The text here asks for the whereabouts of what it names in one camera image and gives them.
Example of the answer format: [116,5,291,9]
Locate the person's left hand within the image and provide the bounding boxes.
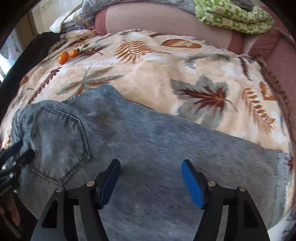
[1,195,21,226]

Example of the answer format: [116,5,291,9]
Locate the grey quilted pillow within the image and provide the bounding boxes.
[81,0,197,15]

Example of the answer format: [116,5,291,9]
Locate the white cloth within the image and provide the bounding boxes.
[49,8,81,33]

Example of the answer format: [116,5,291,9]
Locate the blue denim jeans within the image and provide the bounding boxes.
[11,84,290,240]

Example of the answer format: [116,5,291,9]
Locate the orange tangerine rear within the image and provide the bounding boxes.
[69,49,80,58]

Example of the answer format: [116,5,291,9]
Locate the black garment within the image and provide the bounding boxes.
[0,32,61,114]

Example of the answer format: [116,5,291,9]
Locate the orange tangerine front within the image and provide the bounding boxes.
[58,51,69,65]

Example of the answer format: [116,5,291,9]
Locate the leaf pattern cream blanket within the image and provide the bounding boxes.
[1,29,294,228]

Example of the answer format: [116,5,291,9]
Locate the orange tangerine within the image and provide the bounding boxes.
[58,51,69,65]
[69,49,80,58]

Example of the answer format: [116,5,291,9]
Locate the dark grey cloth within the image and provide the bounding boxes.
[233,0,254,11]

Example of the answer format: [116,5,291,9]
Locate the window frame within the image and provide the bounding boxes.
[0,22,38,82]

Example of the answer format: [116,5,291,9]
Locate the green white folded blanket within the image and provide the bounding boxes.
[194,1,275,35]

